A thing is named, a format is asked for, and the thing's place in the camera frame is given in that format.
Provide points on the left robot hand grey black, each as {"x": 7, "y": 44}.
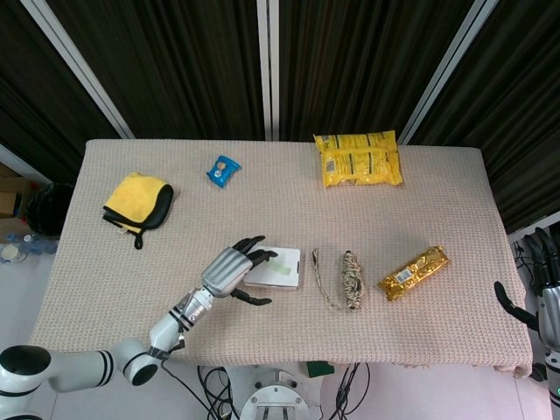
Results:
{"x": 227, "y": 271}

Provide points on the right robot hand grey black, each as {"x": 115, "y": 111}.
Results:
{"x": 550, "y": 306}

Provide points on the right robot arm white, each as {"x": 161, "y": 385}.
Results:
{"x": 553, "y": 380}

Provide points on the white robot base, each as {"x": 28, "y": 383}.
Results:
{"x": 275, "y": 394}

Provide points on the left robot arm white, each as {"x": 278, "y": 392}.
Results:
{"x": 87, "y": 363}

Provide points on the white cardboard box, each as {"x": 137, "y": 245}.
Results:
{"x": 273, "y": 281}

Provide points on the brown cardboard box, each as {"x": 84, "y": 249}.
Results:
{"x": 9, "y": 199}

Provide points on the black caster wheel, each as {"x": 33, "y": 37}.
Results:
{"x": 539, "y": 372}

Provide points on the beige waffle tablecloth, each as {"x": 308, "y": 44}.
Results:
{"x": 280, "y": 210}

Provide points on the small blue snack packet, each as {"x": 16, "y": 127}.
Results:
{"x": 223, "y": 171}

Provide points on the yellow black microfiber cloth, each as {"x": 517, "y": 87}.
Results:
{"x": 131, "y": 197}

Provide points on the green object under table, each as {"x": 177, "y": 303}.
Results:
{"x": 319, "y": 369}

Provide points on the gold foil snack package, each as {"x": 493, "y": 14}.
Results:
{"x": 411, "y": 273}

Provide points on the large yellow snack bag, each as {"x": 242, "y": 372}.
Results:
{"x": 359, "y": 162}

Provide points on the black waste bin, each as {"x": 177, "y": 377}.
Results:
{"x": 48, "y": 210}

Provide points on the dark pleated curtain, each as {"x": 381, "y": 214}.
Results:
{"x": 175, "y": 65}

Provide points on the white metal frame post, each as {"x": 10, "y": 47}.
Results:
{"x": 83, "y": 70}
{"x": 446, "y": 70}
{"x": 268, "y": 70}

